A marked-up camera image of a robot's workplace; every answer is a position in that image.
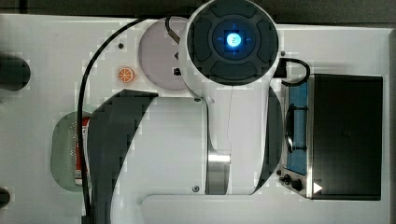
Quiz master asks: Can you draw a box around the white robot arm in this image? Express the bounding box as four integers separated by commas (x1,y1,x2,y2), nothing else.
85,0,280,224

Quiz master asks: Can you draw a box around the grey round plate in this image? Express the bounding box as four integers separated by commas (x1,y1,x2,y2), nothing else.
138,18,186,91

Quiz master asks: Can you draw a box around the orange slice toy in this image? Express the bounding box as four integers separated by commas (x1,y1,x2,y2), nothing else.
118,67,135,83

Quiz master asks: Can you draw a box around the green strainer basket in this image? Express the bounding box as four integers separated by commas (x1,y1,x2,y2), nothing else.
50,112,82,192

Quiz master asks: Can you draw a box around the red ketchup bottle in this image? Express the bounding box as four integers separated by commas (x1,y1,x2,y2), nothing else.
75,118,90,186

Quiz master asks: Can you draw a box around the silver toaster oven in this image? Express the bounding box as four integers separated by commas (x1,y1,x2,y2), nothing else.
277,74,383,201

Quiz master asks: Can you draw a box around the black frying pan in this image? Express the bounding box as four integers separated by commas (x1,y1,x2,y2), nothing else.
0,54,31,91

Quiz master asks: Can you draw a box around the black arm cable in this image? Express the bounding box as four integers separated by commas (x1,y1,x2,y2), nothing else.
77,17,150,218

